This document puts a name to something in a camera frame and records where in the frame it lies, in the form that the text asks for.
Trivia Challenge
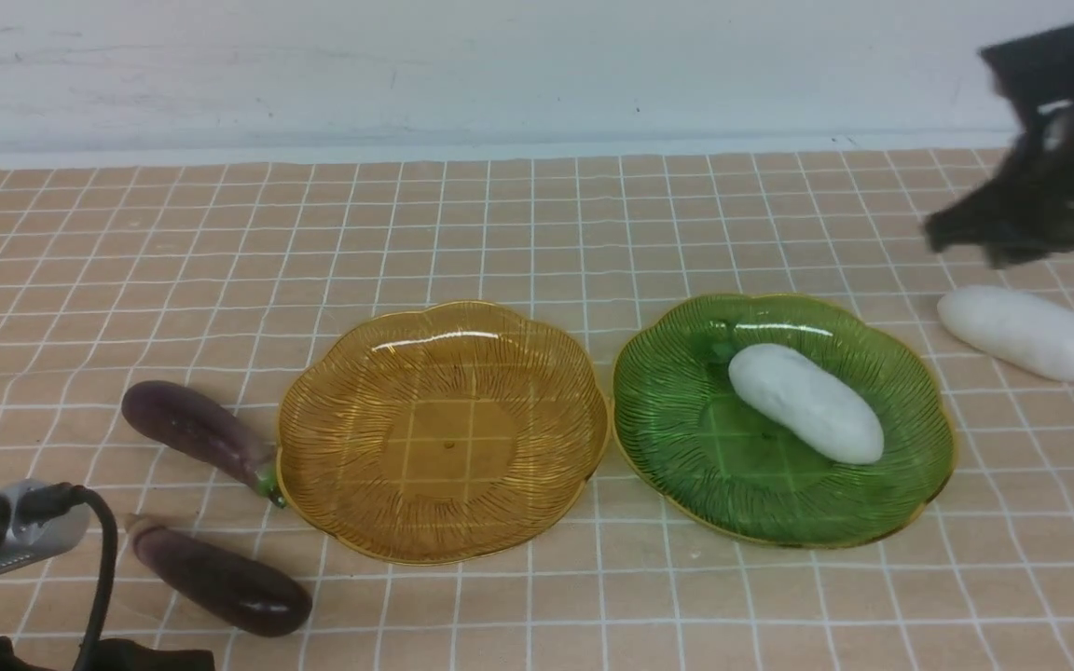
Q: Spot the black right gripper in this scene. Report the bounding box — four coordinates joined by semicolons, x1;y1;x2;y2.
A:
921;21;1074;269

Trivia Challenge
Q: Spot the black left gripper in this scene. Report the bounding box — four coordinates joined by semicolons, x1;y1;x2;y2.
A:
0;637;216;670

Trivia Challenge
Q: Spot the white radish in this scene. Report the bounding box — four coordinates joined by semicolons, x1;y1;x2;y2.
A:
713;342;886;466
937;285;1074;383

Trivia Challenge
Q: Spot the dark purple eggplant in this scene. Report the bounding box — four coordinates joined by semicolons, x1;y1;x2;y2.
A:
125;515;314;637

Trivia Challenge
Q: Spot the light purple eggplant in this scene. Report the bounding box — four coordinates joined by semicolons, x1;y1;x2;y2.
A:
120;379;287;509

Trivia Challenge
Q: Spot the beige checkered tablecloth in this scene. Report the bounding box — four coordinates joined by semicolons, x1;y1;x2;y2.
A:
0;149;1074;670

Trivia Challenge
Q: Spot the green ribbed glass plate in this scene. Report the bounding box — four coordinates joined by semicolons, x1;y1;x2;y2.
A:
613;294;958;549

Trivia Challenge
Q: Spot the amber ribbed glass plate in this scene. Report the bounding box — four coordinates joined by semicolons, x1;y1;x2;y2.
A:
276;300;613;566

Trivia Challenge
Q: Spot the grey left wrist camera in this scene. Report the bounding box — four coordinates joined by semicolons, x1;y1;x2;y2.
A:
0;479;95;577

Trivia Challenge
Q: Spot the black camera cable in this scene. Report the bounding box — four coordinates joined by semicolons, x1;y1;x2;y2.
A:
20;483;120;671

